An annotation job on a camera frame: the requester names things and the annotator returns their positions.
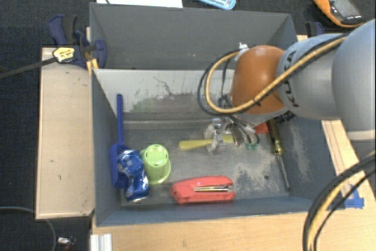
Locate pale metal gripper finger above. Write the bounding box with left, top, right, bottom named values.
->
left=206, top=138, right=227, bottom=155
left=204, top=118, right=223, bottom=140

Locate pale wood flat board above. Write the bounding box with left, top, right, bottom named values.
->
left=35, top=47, right=96, bottom=220

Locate grey metal bin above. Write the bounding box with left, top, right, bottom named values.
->
left=89, top=2, right=338, bottom=227

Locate brass-handled screwdriver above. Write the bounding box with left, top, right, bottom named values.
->
left=268, top=119, right=291, bottom=192

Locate small red-orange piece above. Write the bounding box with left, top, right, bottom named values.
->
left=254, top=122, right=270, bottom=135

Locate light green plastic cup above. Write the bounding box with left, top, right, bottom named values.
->
left=139, top=143, right=172, bottom=185

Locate blue long-handled scoop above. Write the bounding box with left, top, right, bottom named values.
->
left=109, top=93, right=130, bottom=189

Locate red stapler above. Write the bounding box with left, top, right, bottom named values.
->
left=170, top=175, right=237, bottom=205

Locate yellow long plastic piece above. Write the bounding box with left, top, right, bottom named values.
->
left=178, top=136, right=236, bottom=152

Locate blue crushed drink can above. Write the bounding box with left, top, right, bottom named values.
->
left=116, top=149, right=151, bottom=203

